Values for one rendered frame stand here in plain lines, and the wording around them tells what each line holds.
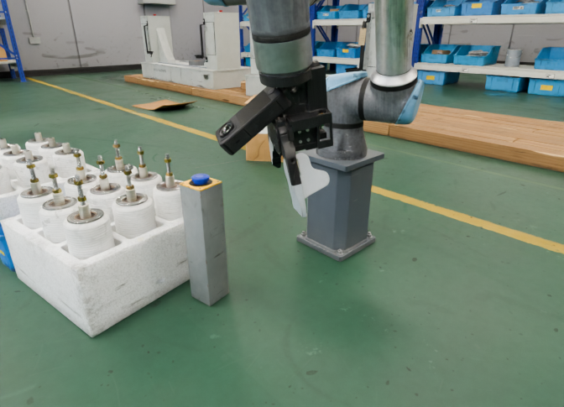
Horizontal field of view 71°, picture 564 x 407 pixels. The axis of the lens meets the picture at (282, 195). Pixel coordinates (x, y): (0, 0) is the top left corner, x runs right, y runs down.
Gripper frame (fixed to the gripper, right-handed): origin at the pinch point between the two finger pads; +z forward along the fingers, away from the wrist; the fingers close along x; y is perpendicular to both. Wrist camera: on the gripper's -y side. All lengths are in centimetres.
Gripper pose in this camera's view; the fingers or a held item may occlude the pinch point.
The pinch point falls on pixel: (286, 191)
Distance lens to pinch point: 64.1
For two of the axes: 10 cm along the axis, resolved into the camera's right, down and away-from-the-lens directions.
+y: 9.6, -2.4, 1.4
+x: -2.6, -5.5, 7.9
